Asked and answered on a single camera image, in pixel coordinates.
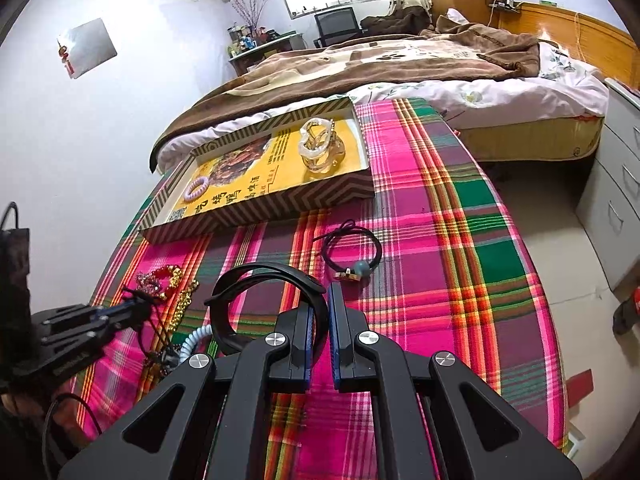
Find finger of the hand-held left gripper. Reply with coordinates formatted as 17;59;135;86
35;296;153;323
40;312;151;348

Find white drawer cabinet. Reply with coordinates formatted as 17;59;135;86
574;77;640;293

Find yellow bed base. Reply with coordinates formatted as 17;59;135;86
457;112;603;162

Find group of bottles and jars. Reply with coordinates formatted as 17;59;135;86
227;22;281;58

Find zigzag patterned cardboard box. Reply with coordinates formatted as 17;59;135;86
137;96;376;246

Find black cord bracelet with bead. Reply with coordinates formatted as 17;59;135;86
313;219;383;281

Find red hanging ornament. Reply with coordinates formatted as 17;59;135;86
56;35;76;78

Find brown patterned blanket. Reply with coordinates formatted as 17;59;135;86
150;15;541;173

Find gold bead bracelet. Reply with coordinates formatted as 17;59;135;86
167;267;202;333

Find brown cloth heap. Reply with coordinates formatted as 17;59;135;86
360;6;433;33

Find red bead bracelet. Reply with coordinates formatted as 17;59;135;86
134;266;173;302

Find pink bead bracelet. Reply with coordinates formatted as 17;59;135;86
183;176;209;204

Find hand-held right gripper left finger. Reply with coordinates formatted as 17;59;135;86
57;304;327;480

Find clear acrylic hair claw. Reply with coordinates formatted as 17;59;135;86
298;117;347;177

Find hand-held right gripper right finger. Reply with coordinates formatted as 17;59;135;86
327;282;583;480

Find small desk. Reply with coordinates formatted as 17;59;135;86
229;32;306;78

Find light blue spiral hair tie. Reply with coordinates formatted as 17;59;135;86
179;324;212;362

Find red card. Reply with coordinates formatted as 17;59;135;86
567;369;595;405

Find black wristband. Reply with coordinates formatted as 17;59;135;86
205;261;326;357

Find decorative dried branches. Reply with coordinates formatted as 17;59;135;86
231;0;276;31

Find silver wall board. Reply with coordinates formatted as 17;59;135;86
57;18;118;80

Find black office chair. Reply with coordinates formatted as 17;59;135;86
314;7;366;50

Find wooden headboard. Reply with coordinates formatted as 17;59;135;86
500;1;640;92

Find pink plaid tablecloth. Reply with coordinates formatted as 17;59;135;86
67;97;571;480

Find black hair tie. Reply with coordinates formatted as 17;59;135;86
144;344;181;377

